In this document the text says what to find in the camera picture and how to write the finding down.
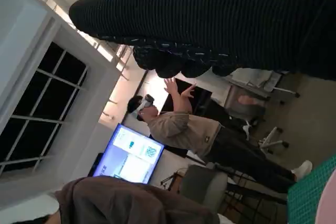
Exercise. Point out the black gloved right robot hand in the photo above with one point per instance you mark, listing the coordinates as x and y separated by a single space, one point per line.
210 19

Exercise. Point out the white VR headset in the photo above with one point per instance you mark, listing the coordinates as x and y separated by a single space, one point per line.
145 100

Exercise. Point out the person with white shoes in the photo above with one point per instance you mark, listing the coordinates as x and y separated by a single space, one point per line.
178 129

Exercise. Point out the lit computer monitor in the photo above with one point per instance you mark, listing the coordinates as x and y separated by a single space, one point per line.
126 155

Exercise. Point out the grey padded chair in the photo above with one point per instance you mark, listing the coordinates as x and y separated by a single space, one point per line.
204 187

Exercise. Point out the white chair base with casters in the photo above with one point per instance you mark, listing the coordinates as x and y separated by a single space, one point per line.
273 140

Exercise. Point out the office chair with white base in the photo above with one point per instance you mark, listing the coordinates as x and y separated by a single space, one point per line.
252 82

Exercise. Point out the dark grid window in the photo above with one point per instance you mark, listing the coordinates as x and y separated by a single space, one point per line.
39 103

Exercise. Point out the green cutting mat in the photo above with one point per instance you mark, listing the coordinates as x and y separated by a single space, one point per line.
309 195

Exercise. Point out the pink bowl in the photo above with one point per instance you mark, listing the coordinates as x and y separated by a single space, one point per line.
329 208

